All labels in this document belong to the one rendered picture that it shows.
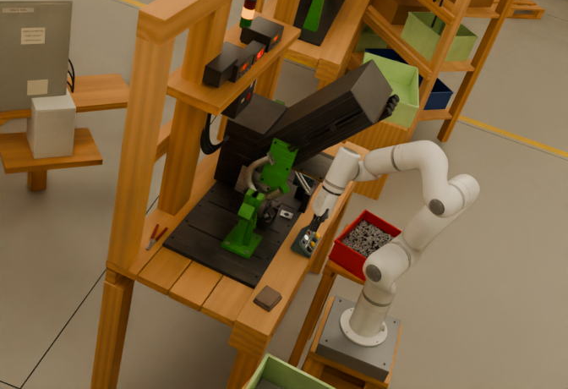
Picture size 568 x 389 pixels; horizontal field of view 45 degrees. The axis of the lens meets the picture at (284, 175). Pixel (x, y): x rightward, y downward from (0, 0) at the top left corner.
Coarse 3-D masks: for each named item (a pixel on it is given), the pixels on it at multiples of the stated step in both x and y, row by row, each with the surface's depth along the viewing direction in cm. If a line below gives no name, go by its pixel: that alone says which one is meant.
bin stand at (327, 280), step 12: (336, 264) 307; (324, 276) 310; (348, 276) 304; (324, 288) 313; (324, 300) 320; (312, 312) 324; (312, 324) 327; (300, 336) 334; (300, 348) 339; (288, 360) 346
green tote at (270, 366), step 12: (264, 360) 235; (276, 360) 236; (264, 372) 242; (276, 372) 239; (288, 372) 237; (300, 372) 235; (252, 384) 226; (276, 384) 242; (288, 384) 240; (300, 384) 237; (312, 384) 235; (324, 384) 233
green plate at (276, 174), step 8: (272, 144) 290; (280, 144) 289; (288, 144) 288; (272, 152) 291; (280, 152) 290; (288, 152) 289; (296, 152) 288; (280, 160) 291; (288, 160) 290; (264, 168) 294; (272, 168) 293; (280, 168) 292; (288, 168) 291; (264, 176) 295; (272, 176) 294; (280, 176) 293; (272, 184) 295
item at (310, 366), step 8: (304, 360) 302; (312, 360) 261; (304, 368) 264; (312, 368) 263; (320, 368) 262; (328, 368) 266; (320, 376) 266; (328, 376) 265; (336, 376) 264; (344, 376) 265; (352, 376) 266; (328, 384) 267; (336, 384) 266; (344, 384) 264; (352, 384) 263; (360, 384) 264; (368, 384) 258
